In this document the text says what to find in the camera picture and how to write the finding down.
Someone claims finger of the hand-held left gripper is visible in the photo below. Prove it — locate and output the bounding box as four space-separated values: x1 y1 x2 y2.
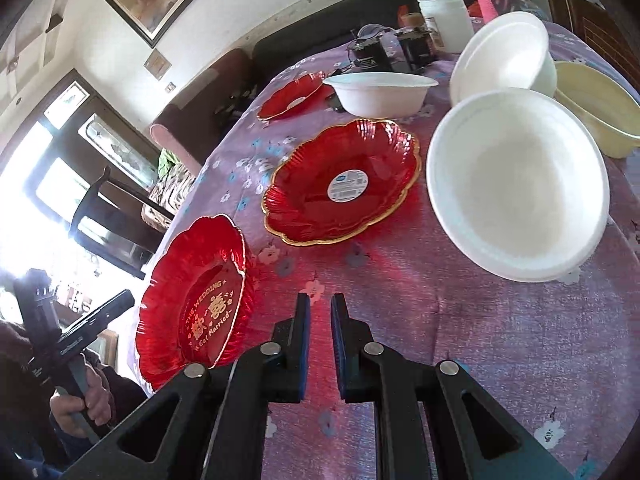
61 290 136 357

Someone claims dark wooden glass door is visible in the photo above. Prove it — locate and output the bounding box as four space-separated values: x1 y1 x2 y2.
0 69 168 281

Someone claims shallow white bowl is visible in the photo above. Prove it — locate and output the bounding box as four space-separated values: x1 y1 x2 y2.
322 72 440 120

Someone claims small wall plaque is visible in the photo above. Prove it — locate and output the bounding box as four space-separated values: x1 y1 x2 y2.
144 49 172 80

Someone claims dark wooden chair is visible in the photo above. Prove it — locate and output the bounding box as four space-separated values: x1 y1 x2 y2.
69 165 177 281

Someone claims white plastic jar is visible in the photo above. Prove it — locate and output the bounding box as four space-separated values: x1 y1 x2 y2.
417 0 476 55

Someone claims red plate with round sticker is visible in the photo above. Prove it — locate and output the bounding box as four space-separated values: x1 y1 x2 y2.
261 118 421 247

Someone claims green cloth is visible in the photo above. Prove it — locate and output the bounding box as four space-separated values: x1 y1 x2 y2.
158 147 182 177

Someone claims person's left hand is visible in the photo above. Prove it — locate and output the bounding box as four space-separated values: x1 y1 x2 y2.
50 364 113 437

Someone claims black sofa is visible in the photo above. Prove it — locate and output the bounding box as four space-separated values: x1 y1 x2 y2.
250 0 501 83

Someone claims brown wooden cabinet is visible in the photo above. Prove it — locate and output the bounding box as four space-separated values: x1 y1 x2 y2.
537 0 640 73

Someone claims small red gold-rimmed plate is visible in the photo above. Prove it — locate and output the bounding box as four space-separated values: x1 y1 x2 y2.
256 72 334 122

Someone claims striped patterned blanket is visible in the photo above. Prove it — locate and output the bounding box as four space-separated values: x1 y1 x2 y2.
141 160 199 233

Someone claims large white bowl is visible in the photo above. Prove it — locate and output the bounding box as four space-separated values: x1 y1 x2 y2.
426 88 612 282

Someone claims cream plastic plate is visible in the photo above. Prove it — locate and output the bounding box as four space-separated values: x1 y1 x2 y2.
554 61 640 159

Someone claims deep white bowl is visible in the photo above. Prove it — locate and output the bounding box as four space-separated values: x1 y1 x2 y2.
449 11 558 107

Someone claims brown armchair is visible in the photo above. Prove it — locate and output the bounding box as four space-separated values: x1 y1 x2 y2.
149 49 262 173

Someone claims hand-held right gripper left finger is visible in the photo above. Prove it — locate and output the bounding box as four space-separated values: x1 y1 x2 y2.
60 292 312 480

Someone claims black cylindrical motor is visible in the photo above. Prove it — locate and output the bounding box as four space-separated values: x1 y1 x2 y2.
395 27 436 72
347 35 394 72

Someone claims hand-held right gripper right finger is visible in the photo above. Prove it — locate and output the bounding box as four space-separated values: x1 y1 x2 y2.
330 292 576 480

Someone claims purple floral tablecloth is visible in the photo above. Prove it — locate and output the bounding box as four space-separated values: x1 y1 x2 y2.
135 20 640 480

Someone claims red plate with gold print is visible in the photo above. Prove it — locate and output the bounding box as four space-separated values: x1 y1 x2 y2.
135 214 249 392

